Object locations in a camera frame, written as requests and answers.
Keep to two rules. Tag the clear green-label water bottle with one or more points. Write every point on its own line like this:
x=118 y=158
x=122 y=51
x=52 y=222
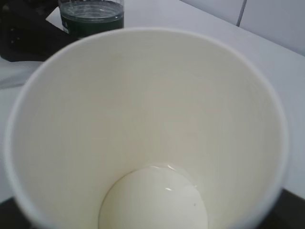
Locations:
x=82 y=18

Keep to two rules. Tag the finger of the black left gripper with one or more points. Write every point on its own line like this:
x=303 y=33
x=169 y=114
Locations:
x=25 y=34

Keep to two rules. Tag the white paper cup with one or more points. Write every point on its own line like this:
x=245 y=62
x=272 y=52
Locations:
x=119 y=102

